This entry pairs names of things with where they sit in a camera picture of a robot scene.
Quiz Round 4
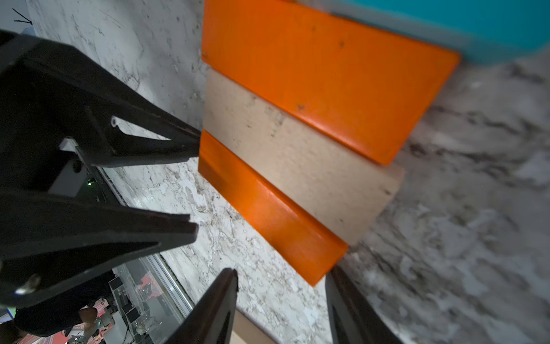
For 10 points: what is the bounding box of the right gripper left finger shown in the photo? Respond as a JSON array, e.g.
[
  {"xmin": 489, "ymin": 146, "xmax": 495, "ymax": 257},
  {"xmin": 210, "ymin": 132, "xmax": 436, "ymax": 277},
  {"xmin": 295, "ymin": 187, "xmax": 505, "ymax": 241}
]
[{"xmin": 166, "ymin": 268, "xmax": 239, "ymax": 344}]

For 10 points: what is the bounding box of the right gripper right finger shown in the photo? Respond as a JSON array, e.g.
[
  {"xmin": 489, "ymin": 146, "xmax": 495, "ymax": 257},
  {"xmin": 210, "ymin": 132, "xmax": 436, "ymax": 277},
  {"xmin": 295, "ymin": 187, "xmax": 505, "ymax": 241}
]
[{"xmin": 325, "ymin": 266, "xmax": 402, "ymax": 344}]

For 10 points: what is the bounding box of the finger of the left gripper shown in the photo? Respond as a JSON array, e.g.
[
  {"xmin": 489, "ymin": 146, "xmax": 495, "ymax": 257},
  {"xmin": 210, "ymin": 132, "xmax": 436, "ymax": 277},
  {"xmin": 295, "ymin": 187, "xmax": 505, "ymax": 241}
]
[
  {"xmin": 1, "ymin": 31, "xmax": 201, "ymax": 167},
  {"xmin": 1, "ymin": 190, "xmax": 199, "ymax": 308}
]

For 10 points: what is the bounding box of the orange rectangular block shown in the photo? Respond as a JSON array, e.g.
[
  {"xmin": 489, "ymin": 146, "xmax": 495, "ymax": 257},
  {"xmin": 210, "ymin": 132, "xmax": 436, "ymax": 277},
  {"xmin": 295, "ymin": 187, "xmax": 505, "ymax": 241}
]
[
  {"xmin": 199, "ymin": 130, "xmax": 348, "ymax": 286},
  {"xmin": 201, "ymin": 0, "xmax": 461, "ymax": 165}
]

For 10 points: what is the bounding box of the natural wood rectangular block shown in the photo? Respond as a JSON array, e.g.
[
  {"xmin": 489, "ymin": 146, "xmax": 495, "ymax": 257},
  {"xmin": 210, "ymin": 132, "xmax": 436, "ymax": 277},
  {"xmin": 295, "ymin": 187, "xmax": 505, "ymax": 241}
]
[{"xmin": 203, "ymin": 70, "xmax": 405, "ymax": 245}]

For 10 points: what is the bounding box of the teal triangle block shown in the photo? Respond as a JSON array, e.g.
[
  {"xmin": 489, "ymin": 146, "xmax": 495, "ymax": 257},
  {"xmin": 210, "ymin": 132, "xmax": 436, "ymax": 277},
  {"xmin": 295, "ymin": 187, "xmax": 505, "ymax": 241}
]
[{"xmin": 302, "ymin": 0, "xmax": 549, "ymax": 65}]

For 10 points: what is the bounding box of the small wood block upper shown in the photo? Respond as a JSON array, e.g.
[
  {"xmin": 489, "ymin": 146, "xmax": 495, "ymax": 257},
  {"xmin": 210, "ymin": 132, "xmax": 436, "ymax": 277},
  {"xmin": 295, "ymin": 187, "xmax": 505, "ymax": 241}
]
[{"xmin": 230, "ymin": 310, "xmax": 276, "ymax": 344}]

